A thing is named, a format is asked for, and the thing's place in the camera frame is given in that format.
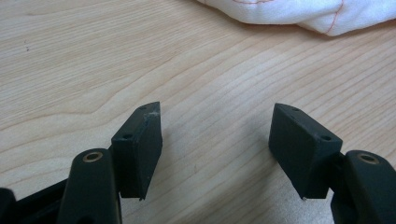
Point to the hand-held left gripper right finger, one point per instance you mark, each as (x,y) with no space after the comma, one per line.
(300,152)

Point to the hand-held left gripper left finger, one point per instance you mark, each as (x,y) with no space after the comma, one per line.
(138,155)

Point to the white cloth with orange edge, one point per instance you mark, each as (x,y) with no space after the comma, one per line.
(280,12)

